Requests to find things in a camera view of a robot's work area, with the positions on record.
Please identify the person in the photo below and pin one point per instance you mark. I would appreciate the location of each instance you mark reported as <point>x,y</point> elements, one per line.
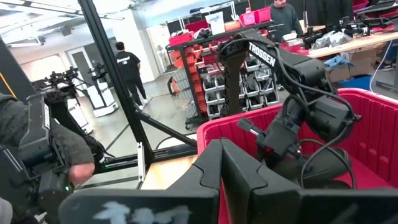
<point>286,21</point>
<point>129,65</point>

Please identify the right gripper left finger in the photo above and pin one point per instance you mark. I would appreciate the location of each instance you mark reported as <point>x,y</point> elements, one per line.
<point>140,205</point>

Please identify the black panel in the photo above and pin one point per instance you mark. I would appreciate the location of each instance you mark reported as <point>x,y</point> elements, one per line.
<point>15,68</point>

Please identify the red tray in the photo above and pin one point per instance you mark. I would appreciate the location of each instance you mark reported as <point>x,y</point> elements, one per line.
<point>180,39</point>

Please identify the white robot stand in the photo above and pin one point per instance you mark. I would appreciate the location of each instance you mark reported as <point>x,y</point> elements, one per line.
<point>102,99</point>
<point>79,116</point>

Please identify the black monitor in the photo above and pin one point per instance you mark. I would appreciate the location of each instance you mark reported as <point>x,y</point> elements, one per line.
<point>326,12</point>

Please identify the red plastic bin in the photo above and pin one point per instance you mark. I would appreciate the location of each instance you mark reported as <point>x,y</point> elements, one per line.
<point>236,130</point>

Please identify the person's hand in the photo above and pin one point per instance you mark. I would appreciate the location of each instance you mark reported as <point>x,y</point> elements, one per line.
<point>82,172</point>

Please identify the pink storage bin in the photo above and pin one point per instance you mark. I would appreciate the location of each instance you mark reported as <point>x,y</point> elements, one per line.
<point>247,19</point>
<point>262,15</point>

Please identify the grey door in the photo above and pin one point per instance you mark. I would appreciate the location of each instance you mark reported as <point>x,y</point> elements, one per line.
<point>79,60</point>

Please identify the person's forearm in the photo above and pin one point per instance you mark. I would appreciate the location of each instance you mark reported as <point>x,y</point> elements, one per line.
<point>74,146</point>

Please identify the black parts shelf rack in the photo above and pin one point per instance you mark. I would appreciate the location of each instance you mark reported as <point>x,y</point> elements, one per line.
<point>205,84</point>

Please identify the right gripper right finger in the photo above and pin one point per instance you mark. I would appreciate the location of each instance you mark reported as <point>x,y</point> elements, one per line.
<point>273,202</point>

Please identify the blue storage bin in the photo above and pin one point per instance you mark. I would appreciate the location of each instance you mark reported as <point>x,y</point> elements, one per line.
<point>357,82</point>

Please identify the white box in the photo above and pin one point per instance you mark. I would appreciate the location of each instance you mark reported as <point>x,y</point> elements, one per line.
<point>215,23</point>

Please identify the black background robot arms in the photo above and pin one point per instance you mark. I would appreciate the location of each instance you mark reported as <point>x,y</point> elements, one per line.
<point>62,79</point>

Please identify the black slide sandal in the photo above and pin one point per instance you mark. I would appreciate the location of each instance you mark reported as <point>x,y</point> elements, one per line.
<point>329,168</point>

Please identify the orange and black tool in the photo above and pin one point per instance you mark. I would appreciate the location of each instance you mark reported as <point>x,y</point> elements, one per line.
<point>174,85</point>

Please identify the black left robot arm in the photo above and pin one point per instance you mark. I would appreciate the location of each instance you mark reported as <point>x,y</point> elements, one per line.
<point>295,68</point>

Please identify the cardboard box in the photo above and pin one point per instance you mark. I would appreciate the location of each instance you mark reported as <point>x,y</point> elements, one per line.
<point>337,73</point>

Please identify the wooden workbench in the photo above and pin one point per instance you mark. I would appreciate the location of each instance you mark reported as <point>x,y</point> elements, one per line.
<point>357,43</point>

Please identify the silver frame bracket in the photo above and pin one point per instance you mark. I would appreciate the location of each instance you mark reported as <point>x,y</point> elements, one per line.
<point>141,161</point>

